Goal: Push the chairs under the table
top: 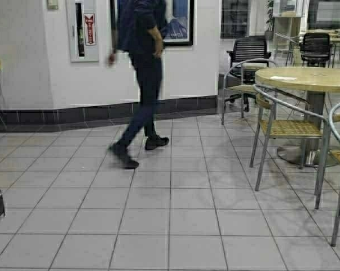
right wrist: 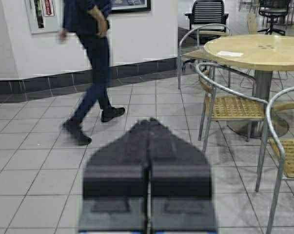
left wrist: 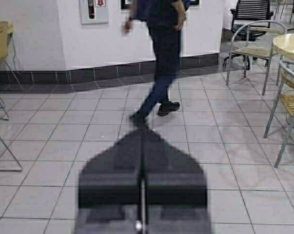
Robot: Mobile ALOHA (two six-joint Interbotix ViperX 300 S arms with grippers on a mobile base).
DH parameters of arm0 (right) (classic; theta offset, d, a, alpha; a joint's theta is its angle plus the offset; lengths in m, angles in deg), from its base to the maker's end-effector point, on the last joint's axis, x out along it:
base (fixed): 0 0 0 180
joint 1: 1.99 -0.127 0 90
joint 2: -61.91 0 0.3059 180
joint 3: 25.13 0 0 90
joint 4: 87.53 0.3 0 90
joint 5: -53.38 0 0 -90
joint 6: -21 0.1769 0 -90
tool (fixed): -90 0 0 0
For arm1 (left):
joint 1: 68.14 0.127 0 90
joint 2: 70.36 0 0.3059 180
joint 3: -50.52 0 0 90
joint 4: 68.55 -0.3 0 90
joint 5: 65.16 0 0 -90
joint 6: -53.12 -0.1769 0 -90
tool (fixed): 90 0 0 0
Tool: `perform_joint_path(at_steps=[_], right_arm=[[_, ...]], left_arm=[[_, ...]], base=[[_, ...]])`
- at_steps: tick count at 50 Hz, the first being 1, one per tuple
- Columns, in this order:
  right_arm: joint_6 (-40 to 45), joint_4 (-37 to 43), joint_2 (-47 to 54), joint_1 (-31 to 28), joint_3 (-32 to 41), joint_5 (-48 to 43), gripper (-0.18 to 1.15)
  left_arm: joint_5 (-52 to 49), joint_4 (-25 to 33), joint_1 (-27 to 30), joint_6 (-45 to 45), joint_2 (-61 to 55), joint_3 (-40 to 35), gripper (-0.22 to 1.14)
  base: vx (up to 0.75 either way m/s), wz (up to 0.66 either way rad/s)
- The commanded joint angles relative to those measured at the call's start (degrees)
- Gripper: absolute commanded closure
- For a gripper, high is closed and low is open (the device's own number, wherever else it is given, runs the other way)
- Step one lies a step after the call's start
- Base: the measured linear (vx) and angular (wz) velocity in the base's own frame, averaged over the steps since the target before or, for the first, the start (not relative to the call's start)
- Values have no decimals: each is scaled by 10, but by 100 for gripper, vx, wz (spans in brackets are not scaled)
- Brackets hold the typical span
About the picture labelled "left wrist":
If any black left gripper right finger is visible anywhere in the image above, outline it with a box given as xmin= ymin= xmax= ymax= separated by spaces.
xmin=142 ymin=129 xmax=212 ymax=234

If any black mesh office chair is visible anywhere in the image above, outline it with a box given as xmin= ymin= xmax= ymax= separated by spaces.
xmin=223 ymin=0 xmax=274 ymax=70

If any metal chair with woven seat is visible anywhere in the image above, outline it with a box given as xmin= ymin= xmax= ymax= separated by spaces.
xmin=226 ymin=19 xmax=287 ymax=95

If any walking person in dark clothes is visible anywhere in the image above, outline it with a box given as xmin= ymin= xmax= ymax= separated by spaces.
xmin=123 ymin=0 xmax=191 ymax=127

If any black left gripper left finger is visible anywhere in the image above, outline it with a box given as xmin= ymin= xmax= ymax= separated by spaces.
xmin=78 ymin=129 xmax=143 ymax=234

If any fire extinguisher wall cabinet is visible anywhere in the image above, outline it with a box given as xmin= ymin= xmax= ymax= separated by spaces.
xmin=79 ymin=0 xmax=109 ymax=25

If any round light wooden table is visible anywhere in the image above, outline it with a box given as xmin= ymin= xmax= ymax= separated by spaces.
xmin=273 ymin=33 xmax=294 ymax=60

